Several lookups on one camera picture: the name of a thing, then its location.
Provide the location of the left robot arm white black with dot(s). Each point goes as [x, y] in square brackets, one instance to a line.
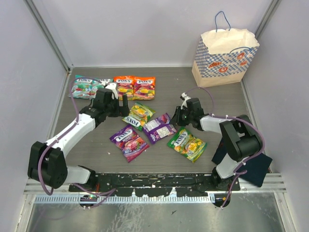
[47, 161]

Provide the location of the orange snack packet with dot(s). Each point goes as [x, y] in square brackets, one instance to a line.
[125, 86]

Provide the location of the dark blue cloth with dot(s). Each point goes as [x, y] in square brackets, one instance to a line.
[256, 168]

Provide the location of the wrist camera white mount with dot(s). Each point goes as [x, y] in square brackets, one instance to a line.
[113, 87]
[184, 97]

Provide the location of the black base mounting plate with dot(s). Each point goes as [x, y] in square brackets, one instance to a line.
[155, 185]

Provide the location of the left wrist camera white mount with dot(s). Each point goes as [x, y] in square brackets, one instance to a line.
[113, 87]

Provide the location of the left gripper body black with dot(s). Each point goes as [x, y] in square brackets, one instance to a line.
[112, 108]

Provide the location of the slotted cable duct rail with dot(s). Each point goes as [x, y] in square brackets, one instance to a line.
[79, 198]

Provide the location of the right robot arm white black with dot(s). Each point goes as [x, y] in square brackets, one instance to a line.
[241, 139]

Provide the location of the yellow green Fox's candy bag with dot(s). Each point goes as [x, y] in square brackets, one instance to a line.
[186, 144]

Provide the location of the checkered paper bakery bag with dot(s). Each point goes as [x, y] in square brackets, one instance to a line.
[223, 56]

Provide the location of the purple Fox's berries candy bag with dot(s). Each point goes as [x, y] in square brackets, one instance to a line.
[129, 142]

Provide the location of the orange candy bag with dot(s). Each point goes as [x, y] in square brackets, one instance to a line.
[144, 88]

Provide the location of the small purple snack packet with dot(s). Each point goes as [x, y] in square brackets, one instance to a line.
[159, 128]

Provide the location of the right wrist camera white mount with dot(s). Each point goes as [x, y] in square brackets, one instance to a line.
[184, 97]

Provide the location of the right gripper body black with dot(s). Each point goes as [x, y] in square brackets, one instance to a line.
[186, 117]

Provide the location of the teal Fox's candy bag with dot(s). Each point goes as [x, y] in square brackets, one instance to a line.
[98, 83]
[82, 87]

